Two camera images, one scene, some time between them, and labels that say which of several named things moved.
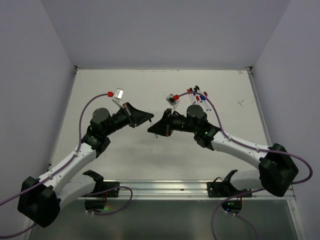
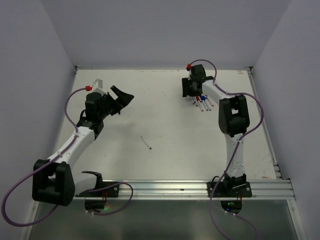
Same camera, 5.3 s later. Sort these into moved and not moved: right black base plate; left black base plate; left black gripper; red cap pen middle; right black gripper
Moved: left black gripper; right black gripper
Not moved: red cap pen middle; right black base plate; left black base plate
